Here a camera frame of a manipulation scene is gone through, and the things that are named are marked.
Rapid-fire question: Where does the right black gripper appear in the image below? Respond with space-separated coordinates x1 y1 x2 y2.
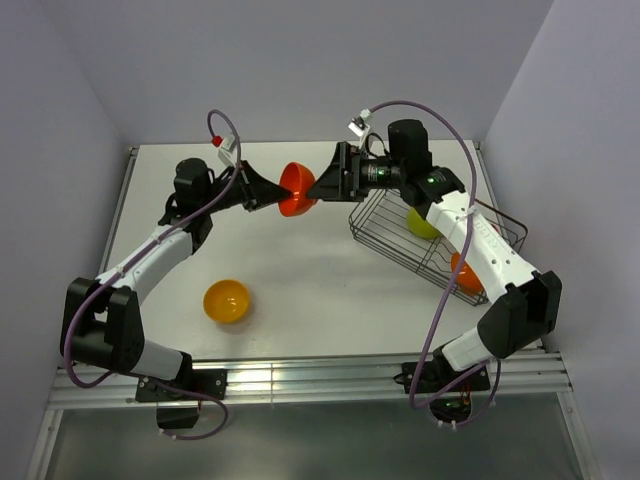
305 142 406 203

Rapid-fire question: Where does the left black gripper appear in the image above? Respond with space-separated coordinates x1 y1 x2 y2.
200 160 292 214

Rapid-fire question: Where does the lime green bowl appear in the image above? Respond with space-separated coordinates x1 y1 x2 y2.
406 208 440 240

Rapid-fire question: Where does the yellow-orange bowl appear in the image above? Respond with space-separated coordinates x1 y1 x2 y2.
202 279 251 324

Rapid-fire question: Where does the white bowl orange outside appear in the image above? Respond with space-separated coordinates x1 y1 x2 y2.
456 263 484 295

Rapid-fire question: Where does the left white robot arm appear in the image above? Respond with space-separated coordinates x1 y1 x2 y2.
60 158 294 399

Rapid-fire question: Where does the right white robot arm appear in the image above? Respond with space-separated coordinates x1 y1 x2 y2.
306 119 562 390

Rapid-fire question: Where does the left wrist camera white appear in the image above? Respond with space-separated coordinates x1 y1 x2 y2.
211 135 237 168

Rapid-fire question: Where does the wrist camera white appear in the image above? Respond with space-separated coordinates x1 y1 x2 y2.
211 135 237 168
348 109 372 145

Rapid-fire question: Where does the dark wire dish rack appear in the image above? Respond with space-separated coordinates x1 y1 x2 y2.
349 190 528 306

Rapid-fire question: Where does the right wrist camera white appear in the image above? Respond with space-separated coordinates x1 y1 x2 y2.
348 109 372 145

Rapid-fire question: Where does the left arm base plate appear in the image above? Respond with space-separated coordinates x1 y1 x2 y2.
134 369 229 440

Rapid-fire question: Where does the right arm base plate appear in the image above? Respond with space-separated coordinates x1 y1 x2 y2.
416 359 491 427

